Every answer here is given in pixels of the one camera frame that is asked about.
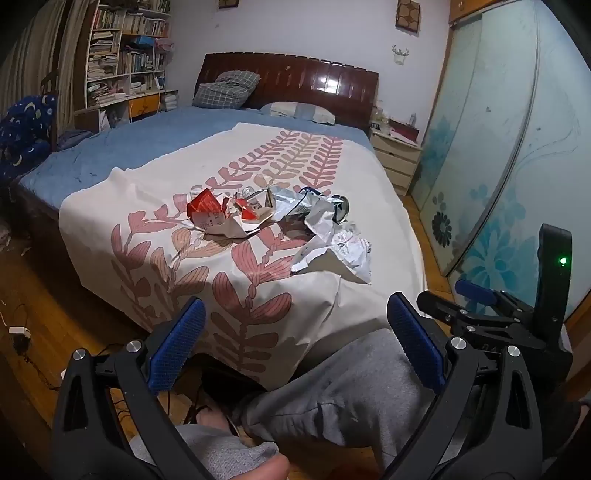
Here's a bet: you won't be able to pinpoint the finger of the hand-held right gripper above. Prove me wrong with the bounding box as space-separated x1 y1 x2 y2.
455 279 539 319
417 291 536 350

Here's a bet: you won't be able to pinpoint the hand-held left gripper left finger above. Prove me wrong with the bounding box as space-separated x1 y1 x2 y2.
51 296 208 480

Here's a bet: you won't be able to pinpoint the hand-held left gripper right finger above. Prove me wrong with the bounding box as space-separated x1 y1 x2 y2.
383 292 544 480

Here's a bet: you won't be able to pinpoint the white printed wrapper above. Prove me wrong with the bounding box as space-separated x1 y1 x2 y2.
291 216 373 285

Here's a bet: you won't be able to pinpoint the torn brown cardboard piece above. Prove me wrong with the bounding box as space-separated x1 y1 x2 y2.
202 215 274 241

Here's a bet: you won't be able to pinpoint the red and white torn carton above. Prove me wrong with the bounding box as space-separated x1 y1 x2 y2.
186 188 230 232

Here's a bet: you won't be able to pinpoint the blue drink can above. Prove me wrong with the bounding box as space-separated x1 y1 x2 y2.
299 187 351 225

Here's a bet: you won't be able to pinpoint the small red carton piece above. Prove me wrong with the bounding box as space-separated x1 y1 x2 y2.
232 196 273 228

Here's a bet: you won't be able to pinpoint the silver foil bag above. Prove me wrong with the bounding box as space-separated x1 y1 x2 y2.
264 186 334 234

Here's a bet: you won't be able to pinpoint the person's grey trousers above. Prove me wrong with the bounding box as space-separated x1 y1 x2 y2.
129 328 445 480

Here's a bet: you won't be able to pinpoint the person's bare foot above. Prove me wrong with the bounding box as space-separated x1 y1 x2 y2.
194 408 242 438

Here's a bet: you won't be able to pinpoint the wide floral glass sliding door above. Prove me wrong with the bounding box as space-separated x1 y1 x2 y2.
444 0 591 326

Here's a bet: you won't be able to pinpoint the cream nightstand with drawers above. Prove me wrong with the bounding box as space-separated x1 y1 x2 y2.
369 128 424 198

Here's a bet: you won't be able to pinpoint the red box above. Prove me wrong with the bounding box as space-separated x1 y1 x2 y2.
389 119 421 142

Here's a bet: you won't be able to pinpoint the narrow floral glass sliding door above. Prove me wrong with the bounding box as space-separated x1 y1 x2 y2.
410 16 485 222

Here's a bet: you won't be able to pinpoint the blue bedsheet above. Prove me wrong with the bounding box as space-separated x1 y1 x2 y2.
21 105 376 209

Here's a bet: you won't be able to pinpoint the leaf print bed cloth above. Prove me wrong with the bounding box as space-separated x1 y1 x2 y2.
59 122 428 386

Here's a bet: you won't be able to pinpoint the striped pillow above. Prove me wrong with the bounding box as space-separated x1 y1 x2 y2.
259 101 337 126

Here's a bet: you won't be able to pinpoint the grey checked pillow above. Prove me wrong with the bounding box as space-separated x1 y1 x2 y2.
192 70 261 110

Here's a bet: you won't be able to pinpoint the glossy wooden bed headboard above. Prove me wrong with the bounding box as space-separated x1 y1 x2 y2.
191 52 380 136

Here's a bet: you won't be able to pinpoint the wooden bookshelf with books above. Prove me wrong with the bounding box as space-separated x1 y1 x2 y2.
72 0 179 133

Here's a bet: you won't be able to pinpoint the beige curtain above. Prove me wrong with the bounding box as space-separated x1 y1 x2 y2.
0 0 100 141

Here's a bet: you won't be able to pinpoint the brown framed wall picture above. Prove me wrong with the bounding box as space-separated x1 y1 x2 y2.
396 0 422 33

